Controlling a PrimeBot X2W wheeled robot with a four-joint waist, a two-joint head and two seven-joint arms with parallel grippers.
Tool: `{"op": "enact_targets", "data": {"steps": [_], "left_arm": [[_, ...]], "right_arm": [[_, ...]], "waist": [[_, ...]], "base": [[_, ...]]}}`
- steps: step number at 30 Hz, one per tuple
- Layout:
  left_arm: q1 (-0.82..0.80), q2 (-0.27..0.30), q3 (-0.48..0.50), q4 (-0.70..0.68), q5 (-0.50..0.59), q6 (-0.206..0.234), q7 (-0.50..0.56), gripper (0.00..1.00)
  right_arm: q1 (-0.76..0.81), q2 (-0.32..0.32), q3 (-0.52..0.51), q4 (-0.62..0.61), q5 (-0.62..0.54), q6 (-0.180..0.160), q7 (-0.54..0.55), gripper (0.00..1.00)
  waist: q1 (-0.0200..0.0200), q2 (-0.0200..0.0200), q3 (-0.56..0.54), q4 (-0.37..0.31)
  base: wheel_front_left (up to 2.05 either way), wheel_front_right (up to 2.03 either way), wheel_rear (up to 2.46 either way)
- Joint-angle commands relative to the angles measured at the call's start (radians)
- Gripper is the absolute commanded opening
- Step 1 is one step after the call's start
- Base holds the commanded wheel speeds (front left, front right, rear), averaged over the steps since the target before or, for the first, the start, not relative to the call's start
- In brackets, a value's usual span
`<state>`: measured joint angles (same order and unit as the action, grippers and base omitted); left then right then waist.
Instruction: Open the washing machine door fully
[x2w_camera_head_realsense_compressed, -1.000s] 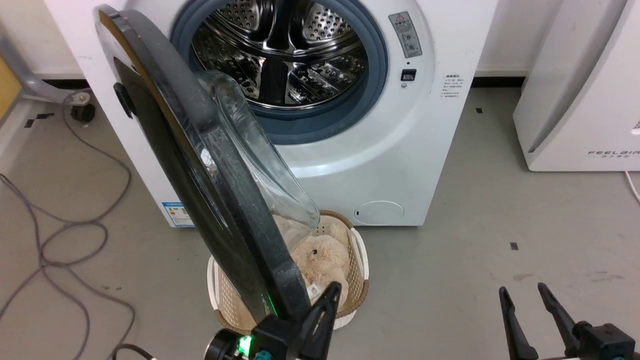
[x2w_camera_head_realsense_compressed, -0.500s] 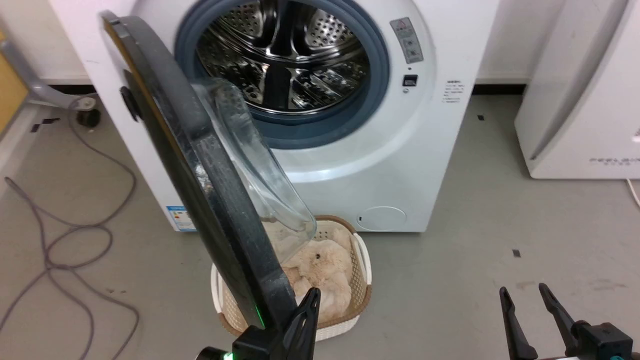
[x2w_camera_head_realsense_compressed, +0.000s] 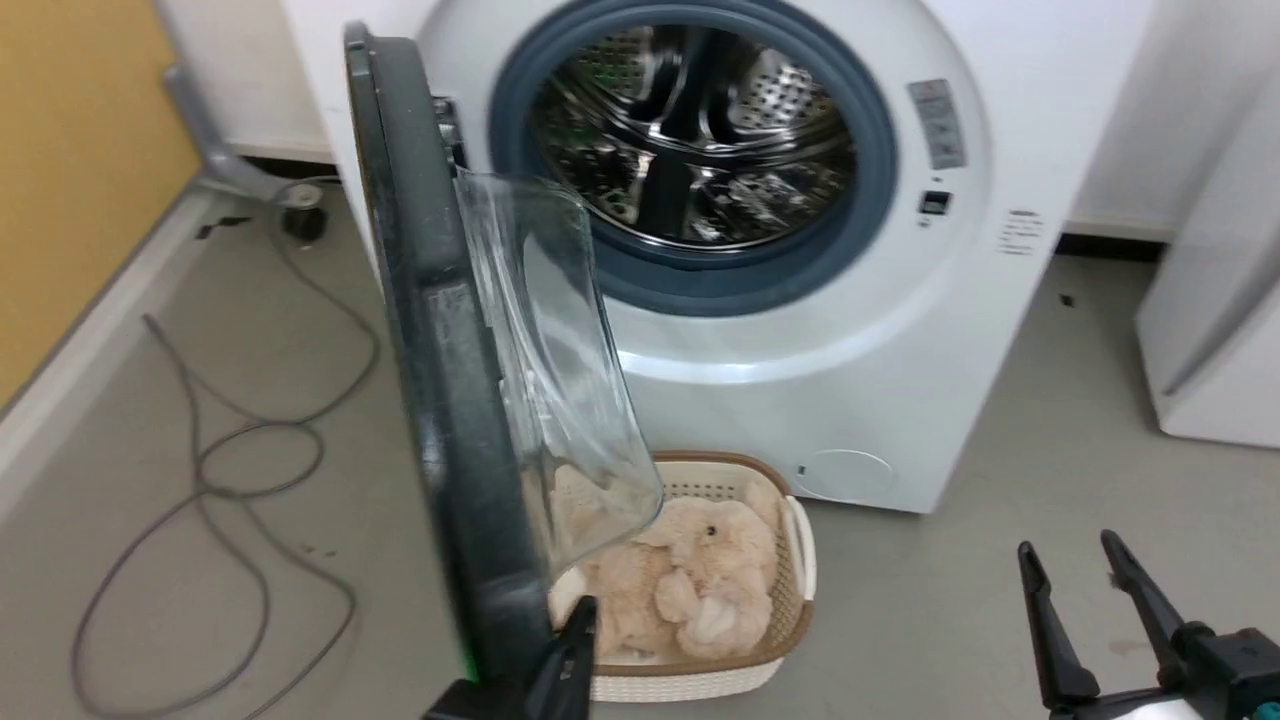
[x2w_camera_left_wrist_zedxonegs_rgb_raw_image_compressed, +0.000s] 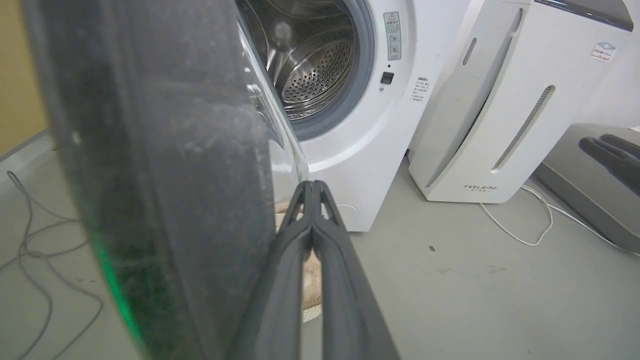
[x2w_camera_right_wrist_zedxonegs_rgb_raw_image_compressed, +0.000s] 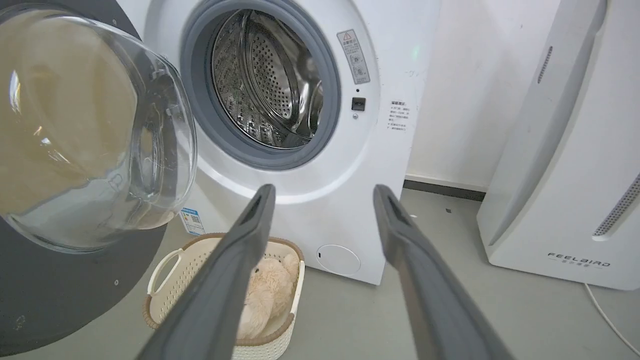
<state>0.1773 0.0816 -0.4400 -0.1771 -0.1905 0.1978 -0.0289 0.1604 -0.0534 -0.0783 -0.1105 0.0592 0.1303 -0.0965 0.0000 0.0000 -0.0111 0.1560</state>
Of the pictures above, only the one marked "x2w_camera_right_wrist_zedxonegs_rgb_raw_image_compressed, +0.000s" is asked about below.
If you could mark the white front-load washing machine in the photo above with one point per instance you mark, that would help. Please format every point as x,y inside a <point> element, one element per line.
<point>320,125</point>

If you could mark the white air purifier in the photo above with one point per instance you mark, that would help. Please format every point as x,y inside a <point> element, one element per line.
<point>570,150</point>

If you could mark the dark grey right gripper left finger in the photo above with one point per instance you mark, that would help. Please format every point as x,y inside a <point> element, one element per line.
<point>215,295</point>

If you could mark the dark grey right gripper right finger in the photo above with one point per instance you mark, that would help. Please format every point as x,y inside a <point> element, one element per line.
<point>435,300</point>

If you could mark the cream plastic laundry basket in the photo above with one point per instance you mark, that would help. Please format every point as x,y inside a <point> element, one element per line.
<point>170,280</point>

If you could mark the washing machine door with glass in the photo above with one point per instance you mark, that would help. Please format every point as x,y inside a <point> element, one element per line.
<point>75,150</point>

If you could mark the beige plush toy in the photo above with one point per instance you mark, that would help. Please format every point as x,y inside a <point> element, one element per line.
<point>267,295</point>

